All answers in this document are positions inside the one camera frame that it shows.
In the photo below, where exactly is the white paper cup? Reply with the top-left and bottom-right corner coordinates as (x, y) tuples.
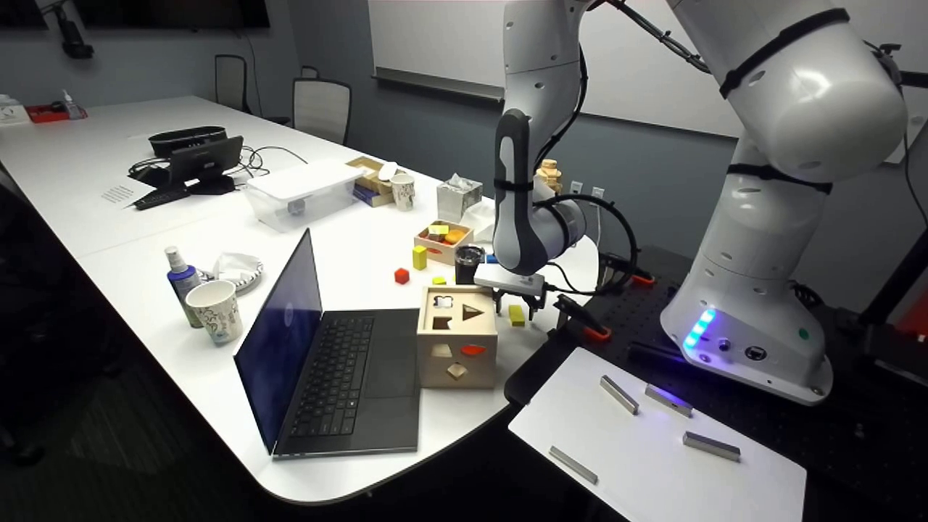
(390, 169), (417, 211)

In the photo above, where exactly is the black tumbler cup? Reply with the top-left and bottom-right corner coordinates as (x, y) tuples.
(454, 243), (489, 287)

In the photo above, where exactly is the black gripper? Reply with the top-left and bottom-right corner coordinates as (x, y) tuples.
(486, 283), (552, 330)

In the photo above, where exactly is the grey metal strip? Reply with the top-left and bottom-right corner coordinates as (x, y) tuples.
(645, 383), (696, 419)
(547, 444), (603, 486)
(681, 428), (747, 463)

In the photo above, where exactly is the blue spray bottle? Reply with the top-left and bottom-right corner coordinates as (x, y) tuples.
(164, 243), (210, 330)

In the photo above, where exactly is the red flat item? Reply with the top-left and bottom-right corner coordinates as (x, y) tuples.
(25, 99), (91, 124)

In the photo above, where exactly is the patterned paper cup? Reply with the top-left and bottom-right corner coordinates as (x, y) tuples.
(183, 277), (248, 348)

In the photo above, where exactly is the wall whiteboard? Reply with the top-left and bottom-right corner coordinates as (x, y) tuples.
(367, 0), (928, 142)

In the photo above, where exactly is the wooden shape sorter box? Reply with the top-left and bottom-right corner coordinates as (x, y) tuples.
(416, 283), (502, 392)

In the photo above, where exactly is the crumpled clear plastic bag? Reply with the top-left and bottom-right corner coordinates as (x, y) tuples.
(210, 248), (267, 298)

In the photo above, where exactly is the large black wall screen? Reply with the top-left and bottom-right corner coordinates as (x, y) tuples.
(74, 0), (272, 32)

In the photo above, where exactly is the grey office chair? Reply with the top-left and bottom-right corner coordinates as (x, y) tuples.
(291, 74), (358, 145)
(212, 51), (252, 113)

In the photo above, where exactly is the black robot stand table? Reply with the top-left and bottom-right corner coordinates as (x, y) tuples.
(502, 243), (928, 522)

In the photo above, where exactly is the orange black clamp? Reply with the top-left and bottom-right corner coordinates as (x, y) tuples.
(555, 293), (619, 348)
(606, 253), (661, 293)

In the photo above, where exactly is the white cardboard box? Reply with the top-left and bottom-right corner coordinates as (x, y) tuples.
(242, 158), (362, 231)

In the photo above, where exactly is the grey tissue box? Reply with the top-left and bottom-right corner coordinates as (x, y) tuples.
(436, 171), (489, 227)

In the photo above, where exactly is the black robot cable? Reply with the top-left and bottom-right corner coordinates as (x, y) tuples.
(541, 187), (645, 296)

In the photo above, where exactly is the white small box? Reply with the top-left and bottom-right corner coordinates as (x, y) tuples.
(0, 93), (35, 129)

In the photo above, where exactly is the black open laptop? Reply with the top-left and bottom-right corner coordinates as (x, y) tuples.
(233, 227), (423, 460)

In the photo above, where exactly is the wooden tray of blocks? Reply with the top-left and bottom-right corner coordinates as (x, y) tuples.
(412, 219), (480, 266)

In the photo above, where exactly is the black conference device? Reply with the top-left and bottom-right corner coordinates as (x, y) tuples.
(129, 134), (248, 211)

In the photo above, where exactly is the black ceiling hung camera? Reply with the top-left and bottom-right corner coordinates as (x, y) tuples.
(38, 0), (100, 63)

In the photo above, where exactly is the black marker pen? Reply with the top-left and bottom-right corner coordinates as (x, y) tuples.
(597, 372), (645, 418)

